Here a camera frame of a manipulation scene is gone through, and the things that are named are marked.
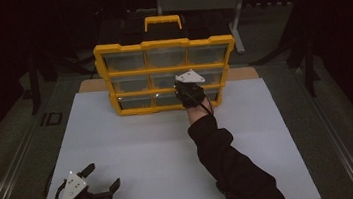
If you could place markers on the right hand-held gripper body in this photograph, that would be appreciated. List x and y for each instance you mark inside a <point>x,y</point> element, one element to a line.
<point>190,93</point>

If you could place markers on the single clear plastic drawer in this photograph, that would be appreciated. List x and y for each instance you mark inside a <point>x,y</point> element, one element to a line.
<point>162,81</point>

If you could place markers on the white table cover sheet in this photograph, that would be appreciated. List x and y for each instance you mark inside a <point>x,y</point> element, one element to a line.
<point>152,142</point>

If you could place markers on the black stand post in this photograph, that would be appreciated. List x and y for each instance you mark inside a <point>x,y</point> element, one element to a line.
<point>34,95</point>
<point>311,74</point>

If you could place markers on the yellow drawer organizer cabinet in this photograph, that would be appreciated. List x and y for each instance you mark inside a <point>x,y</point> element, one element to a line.
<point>128,74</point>

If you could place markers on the person's right hand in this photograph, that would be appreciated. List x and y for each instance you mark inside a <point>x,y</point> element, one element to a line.
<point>198,113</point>

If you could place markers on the grid of clear drawers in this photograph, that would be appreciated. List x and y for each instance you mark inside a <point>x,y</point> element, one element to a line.
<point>125,61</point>

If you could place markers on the grey metal stand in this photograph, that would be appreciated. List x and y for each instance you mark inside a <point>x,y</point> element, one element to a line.
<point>200,1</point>

